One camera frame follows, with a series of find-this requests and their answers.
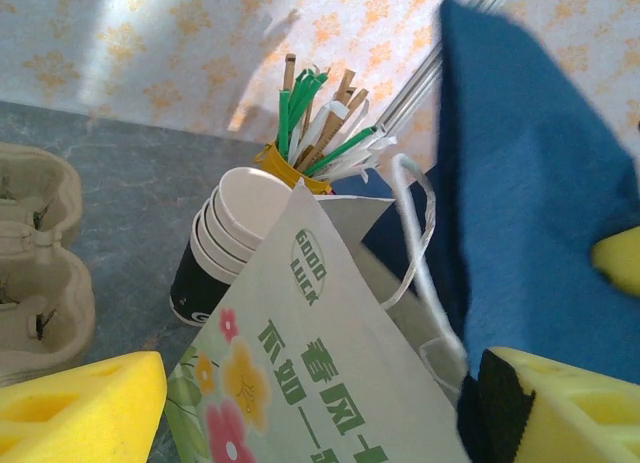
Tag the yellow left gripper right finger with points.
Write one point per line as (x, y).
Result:
(590, 423)

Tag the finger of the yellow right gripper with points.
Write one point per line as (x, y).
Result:
(620, 260)

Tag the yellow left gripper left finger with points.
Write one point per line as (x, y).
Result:
(75, 418)

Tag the blue paper napkin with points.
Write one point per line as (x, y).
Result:
(525, 183)

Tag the white printed paper bag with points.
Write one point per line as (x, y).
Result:
(350, 293)

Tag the brown pulp carrier stack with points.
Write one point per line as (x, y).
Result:
(45, 293)

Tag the black paper cup stack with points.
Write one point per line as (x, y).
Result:
(240, 208)

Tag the white wrapped straw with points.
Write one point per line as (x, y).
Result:
(370, 150)
(310, 133)

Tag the green wrapped straw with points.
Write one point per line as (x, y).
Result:
(345, 150)
(284, 128)
(305, 95)

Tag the brown paper wrapped stirrer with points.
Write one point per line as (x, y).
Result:
(340, 118)

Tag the yellow straw holder cup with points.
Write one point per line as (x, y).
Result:
(280, 165)

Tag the thin brown wooden stirrer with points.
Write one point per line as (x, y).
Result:
(289, 70)

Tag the aluminium frame post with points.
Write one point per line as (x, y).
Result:
(415, 88)

